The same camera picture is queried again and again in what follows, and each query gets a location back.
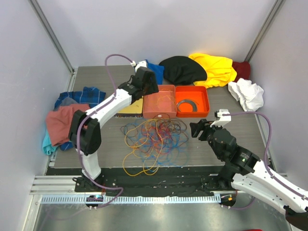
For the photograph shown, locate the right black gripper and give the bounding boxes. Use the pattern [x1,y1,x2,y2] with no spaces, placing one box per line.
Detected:
[190,118,224,159]

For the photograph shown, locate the orange thin cable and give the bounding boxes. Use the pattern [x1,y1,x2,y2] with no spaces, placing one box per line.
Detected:
[122,116,188,176]
[146,89,175,114]

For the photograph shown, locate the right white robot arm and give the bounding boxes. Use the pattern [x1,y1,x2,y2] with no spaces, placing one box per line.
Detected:
[190,119,308,231]

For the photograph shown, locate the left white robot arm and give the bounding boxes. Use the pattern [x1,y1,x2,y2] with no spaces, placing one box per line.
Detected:
[68,67,159,192]

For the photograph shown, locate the salmon pink plastic box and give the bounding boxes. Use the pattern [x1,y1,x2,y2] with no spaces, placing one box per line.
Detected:
[142,85,177,119]

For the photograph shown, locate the gold metal tin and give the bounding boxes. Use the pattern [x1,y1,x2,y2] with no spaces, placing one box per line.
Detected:
[115,98,143,118]

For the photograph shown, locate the black cloth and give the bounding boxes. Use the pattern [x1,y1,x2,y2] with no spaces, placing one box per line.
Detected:
[159,56,207,86]

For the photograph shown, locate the orange plastic box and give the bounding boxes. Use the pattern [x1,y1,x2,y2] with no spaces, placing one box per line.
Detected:
[175,86,210,118]

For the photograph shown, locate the yellow cloth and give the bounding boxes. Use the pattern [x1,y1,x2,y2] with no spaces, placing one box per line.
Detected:
[188,53,237,89]

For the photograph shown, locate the white cloth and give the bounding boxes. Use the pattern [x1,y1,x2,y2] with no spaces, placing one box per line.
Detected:
[228,78,264,112]

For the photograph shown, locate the blue plaid cloth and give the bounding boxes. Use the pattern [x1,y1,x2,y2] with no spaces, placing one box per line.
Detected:
[53,87,106,150]

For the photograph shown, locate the dark red cloth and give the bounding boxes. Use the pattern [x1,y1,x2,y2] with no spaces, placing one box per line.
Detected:
[232,61,251,82]

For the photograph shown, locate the salmon red cloth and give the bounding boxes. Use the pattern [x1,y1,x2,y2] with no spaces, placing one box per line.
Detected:
[46,104,90,146]

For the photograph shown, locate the teal cloth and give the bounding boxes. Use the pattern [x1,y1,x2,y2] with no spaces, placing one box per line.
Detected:
[42,130,59,155]

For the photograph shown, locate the grey coiled cable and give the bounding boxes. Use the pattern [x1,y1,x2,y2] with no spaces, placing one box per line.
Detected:
[177,99,200,113]

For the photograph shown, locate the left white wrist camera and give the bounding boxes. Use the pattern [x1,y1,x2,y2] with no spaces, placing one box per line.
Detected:
[130,60,148,72]

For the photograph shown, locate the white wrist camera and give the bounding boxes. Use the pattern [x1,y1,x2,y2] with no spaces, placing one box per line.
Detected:
[130,60,148,72]
[210,109,231,127]

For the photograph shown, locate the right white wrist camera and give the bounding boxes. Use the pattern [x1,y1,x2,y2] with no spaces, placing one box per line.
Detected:
[210,109,231,127]

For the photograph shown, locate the dark brown thin cable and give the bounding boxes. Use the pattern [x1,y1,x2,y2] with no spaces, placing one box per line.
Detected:
[120,117,188,154]

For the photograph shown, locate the red thin cable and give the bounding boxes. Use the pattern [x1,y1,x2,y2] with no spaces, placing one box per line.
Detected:
[141,120,181,154]

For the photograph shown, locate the blue thin cable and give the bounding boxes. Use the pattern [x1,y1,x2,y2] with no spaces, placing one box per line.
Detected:
[120,120,191,171]

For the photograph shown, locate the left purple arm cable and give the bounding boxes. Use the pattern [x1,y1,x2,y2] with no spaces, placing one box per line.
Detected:
[77,53,135,210]

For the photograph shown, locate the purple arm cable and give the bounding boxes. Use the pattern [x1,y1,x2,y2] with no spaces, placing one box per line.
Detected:
[221,111,308,200]
[77,53,135,210]

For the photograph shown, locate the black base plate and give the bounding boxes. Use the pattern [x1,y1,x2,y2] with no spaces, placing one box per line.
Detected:
[73,166,234,197]

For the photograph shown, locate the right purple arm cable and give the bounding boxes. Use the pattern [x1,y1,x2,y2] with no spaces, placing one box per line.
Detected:
[221,111,308,200]

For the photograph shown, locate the white slotted cable duct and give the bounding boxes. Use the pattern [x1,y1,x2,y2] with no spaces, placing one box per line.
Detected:
[41,194,221,205]

